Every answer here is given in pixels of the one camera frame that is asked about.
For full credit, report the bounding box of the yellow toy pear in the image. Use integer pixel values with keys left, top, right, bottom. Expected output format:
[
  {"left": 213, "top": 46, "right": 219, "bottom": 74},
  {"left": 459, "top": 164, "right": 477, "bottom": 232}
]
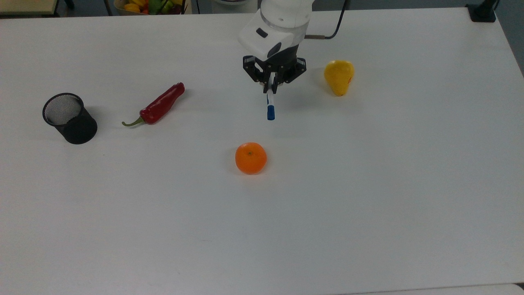
[{"left": 323, "top": 60, "right": 355, "bottom": 97}]

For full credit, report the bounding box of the blue and white marker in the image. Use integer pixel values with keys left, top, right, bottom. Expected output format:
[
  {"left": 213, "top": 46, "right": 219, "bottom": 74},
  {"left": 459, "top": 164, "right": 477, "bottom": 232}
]
[{"left": 266, "top": 90, "right": 276, "bottom": 121}]

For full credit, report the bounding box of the basket of toy fruit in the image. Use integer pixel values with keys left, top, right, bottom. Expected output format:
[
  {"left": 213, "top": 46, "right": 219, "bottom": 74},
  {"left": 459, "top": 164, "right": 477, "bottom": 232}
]
[{"left": 113, "top": 0, "right": 192, "bottom": 16}]

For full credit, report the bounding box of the red chili pepper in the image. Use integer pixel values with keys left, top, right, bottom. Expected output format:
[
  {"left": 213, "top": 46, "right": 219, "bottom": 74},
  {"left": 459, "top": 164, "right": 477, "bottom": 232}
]
[{"left": 121, "top": 82, "right": 186, "bottom": 127}]

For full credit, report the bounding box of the beige wooden board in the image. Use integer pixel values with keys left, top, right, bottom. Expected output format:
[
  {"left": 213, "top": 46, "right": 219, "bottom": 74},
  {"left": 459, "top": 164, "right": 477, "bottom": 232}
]
[{"left": 0, "top": 0, "right": 58, "bottom": 16}]

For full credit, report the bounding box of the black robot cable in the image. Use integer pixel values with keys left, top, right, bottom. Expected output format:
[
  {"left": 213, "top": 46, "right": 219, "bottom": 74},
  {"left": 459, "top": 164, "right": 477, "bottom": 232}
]
[{"left": 305, "top": 0, "right": 351, "bottom": 41}]

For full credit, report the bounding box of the black mesh pen cup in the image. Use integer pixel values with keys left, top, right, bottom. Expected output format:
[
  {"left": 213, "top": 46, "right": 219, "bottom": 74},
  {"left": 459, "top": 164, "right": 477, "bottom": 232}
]
[{"left": 42, "top": 93, "right": 98, "bottom": 145}]

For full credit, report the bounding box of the black clamp stand base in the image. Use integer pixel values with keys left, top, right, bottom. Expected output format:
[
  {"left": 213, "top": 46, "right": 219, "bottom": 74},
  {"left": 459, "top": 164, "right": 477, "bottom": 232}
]
[{"left": 465, "top": 0, "right": 501, "bottom": 23}]

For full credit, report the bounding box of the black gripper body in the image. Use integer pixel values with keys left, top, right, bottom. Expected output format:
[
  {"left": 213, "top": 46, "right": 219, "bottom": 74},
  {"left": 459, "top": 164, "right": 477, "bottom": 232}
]
[{"left": 242, "top": 46, "right": 307, "bottom": 84}]

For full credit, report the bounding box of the orange mandarin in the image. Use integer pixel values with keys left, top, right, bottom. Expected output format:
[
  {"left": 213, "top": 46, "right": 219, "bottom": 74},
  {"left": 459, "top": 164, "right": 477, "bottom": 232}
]
[{"left": 235, "top": 142, "right": 268, "bottom": 175}]

